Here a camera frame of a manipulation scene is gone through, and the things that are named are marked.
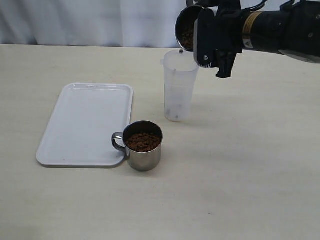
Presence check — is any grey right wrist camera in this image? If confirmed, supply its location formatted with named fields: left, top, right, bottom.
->
left=193, top=7, right=219, bottom=69

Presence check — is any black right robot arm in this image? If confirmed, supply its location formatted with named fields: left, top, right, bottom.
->
left=193, top=0, right=320, bottom=79

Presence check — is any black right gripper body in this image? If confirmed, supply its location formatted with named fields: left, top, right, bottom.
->
left=197, top=0, right=242, bottom=55

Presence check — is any clear plastic tall container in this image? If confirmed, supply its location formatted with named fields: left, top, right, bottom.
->
left=160, top=49, right=199, bottom=122

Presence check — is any steel mug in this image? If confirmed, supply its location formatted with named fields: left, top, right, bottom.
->
left=175, top=5, right=204, bottom=52
left=111, top=120, right=163, bottom=172

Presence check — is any white curtain backdrop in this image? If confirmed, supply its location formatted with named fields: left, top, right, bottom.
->
left=0, top=0, right=320, bottom=50

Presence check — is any white plastic tray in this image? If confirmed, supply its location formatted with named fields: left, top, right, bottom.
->
left=36, top=82, right=134, bottom=168

